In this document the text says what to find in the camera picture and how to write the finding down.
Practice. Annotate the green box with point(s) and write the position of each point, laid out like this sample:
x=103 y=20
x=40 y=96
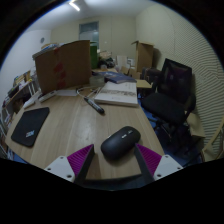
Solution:
x=94 y=56

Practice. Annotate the white remote control with buttons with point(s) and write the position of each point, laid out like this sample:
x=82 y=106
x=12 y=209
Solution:
x=47 y=96

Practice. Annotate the black marker pen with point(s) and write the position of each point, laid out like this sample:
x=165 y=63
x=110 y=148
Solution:
x=95 y=106

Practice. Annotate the blue book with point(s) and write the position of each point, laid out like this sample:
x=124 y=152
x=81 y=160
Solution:
x=116 y=77

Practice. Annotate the grey flat stack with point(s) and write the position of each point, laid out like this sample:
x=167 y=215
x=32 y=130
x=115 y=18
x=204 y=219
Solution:
x=45 y=49

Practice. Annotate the flat cardboard piece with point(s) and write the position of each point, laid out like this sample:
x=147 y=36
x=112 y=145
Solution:
x=196 y=125

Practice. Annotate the long plain white remote control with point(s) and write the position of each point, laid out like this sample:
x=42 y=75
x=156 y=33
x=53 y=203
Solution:
x=31 y=100

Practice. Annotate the black computer mouse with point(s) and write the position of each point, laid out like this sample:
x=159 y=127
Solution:
x=120 y=143

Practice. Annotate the large brown cardboard box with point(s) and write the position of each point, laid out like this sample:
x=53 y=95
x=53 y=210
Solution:
x=70 y=66

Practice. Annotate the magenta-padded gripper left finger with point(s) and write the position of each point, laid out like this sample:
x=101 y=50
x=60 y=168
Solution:
x=78 y=161

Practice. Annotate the light wooden chair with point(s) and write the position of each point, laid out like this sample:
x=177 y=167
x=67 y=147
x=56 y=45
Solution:
x=211 y=146

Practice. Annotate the ceiling light strip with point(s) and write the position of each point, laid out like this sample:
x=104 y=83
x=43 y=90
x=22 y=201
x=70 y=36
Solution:
x=74 y=6

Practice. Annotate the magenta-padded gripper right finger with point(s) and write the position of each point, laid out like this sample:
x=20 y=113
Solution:
x=150 y=160

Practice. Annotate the black mouse pad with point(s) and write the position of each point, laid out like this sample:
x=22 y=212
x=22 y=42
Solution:
x=30 y=126

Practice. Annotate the white open book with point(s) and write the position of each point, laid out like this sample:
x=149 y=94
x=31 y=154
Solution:
x=116 y=94

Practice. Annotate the black office chair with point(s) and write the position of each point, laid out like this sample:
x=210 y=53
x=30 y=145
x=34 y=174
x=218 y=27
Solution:
x=173 y=86

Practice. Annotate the frosted glass door window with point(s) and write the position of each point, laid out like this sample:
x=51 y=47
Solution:
x=89 y=31

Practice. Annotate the tall open cardboard box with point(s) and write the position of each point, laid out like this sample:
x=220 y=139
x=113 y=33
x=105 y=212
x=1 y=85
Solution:
x=145 y=56

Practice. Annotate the short clear plastic container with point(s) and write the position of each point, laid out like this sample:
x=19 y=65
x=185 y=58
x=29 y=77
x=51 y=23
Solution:
x=96 y=81

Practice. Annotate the round wall clock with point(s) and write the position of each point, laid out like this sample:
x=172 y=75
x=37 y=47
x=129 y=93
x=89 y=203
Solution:
x=42 y=40

